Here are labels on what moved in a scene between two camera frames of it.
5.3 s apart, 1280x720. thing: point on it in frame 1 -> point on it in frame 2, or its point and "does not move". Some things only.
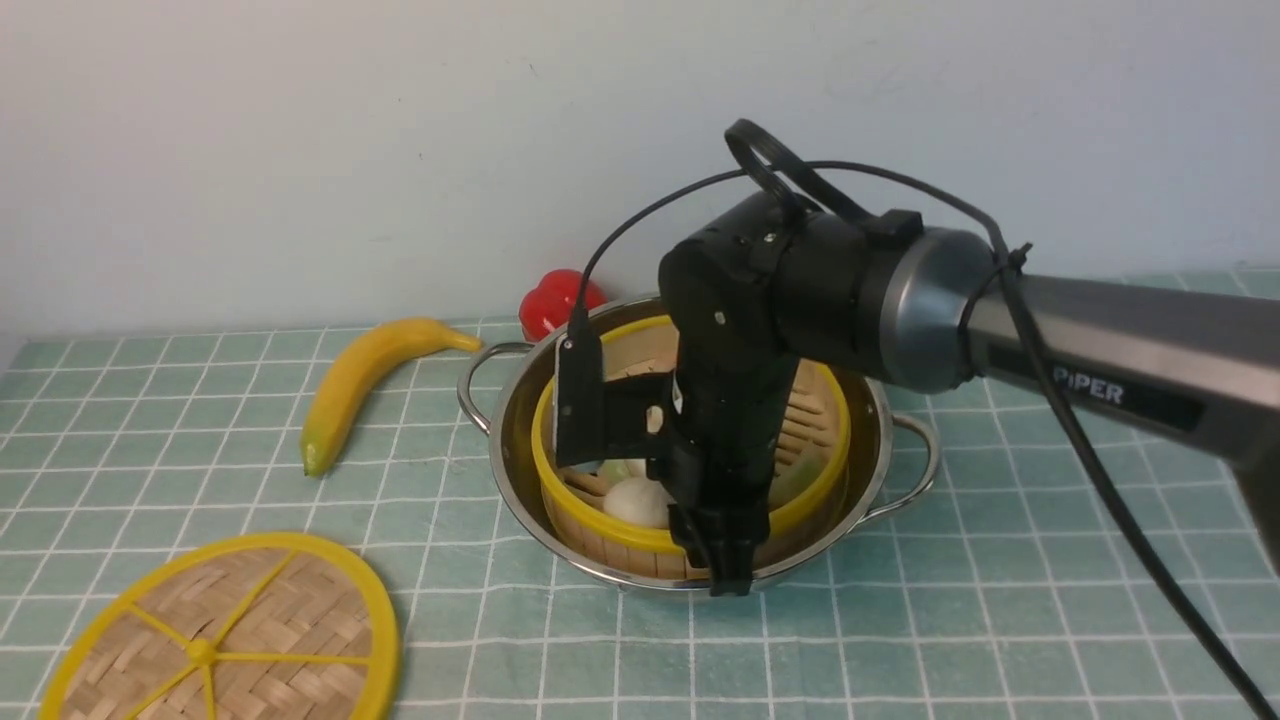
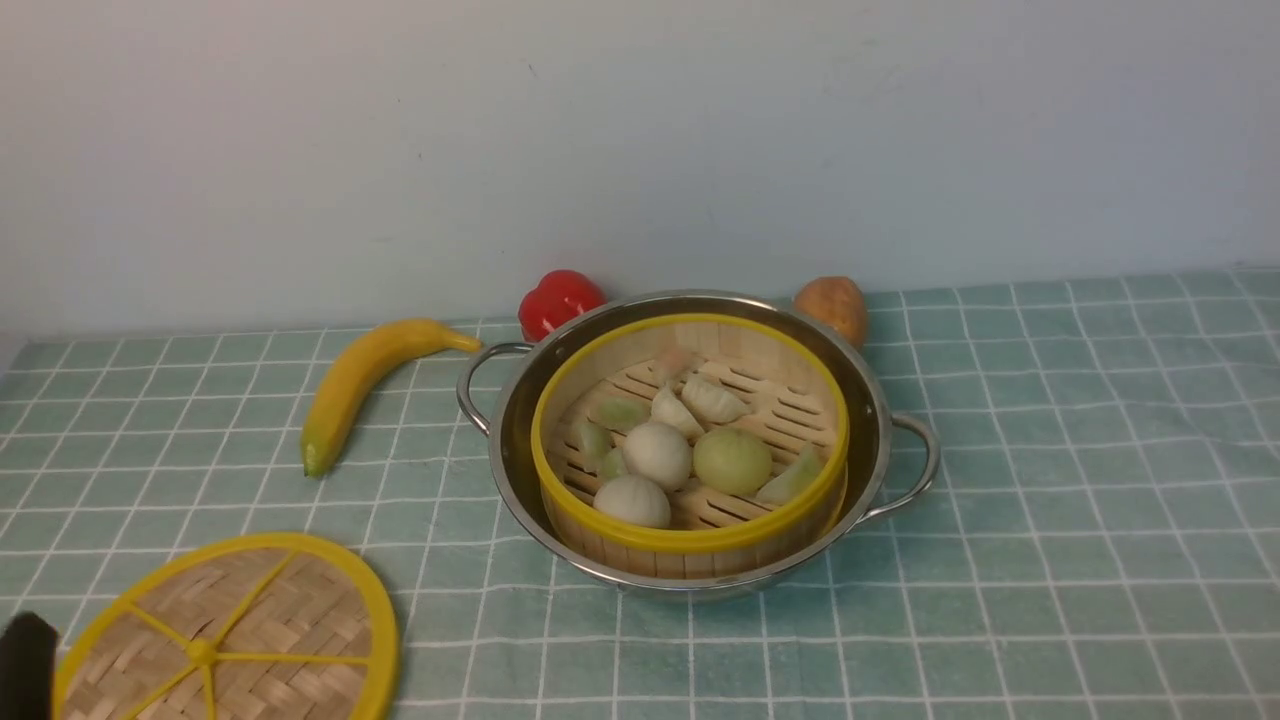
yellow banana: [352, 370] does not move
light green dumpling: [614, 470] -> [623, 413]
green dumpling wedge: [788, 479] does not move
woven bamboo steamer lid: [265, 626] does not move
